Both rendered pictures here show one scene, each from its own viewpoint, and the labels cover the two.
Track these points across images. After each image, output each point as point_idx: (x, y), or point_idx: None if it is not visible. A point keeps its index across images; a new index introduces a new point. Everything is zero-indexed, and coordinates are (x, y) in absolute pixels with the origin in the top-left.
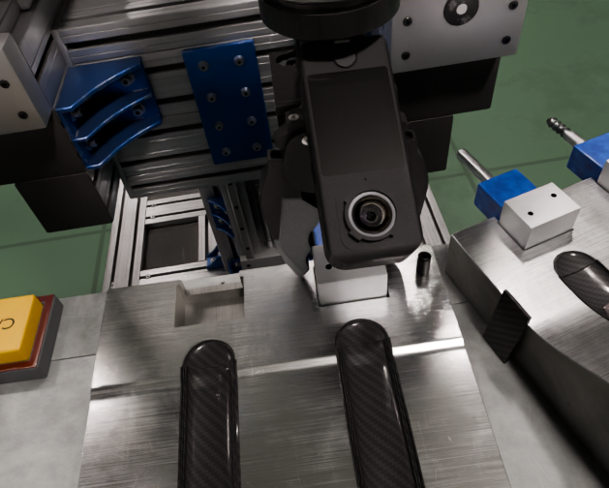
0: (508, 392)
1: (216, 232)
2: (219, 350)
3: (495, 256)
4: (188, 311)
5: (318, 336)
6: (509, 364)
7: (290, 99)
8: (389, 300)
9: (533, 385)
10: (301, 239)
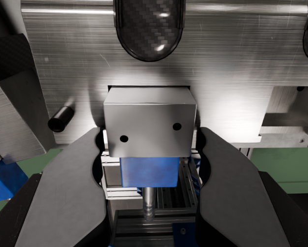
0: (20, 3)
1: (197, 176)
2: None
3: (5, 126)
4: (301, 112)
5: (200, 45)
6: (17, 32)
7: None
8: (108, 80)
9: None
10: (221, 166)
